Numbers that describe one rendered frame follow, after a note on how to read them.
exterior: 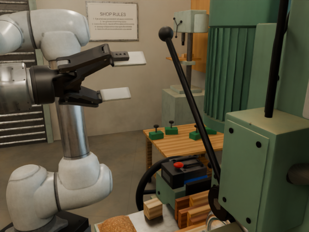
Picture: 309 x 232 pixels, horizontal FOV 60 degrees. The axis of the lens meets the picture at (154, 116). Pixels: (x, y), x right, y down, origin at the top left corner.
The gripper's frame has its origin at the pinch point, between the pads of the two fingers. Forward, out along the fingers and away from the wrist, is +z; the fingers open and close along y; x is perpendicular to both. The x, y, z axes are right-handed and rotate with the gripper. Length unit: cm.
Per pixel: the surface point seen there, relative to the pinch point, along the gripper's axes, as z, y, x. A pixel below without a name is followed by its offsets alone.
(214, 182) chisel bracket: 19.6, -14.4, -25.1
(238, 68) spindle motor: 16.6, 12.9, -8.1
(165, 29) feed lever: 8.6, 6.4, 7.8
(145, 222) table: 3.3, -28.8, -29.0
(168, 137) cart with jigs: 77, -149, 32
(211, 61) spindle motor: 14.8, 8.7, -3.3
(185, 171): 18.3, -25.3, -18.7
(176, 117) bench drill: 117, -195, 67
